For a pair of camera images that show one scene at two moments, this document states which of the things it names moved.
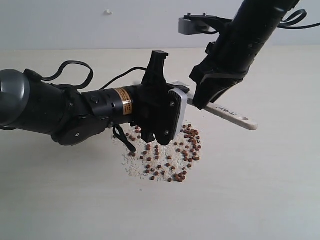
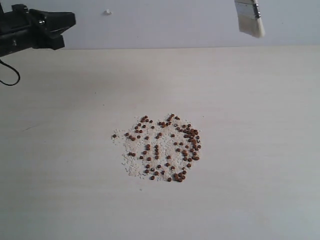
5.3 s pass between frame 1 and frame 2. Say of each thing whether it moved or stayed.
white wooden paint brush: moved
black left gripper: moved
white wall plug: stayed
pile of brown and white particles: stayed
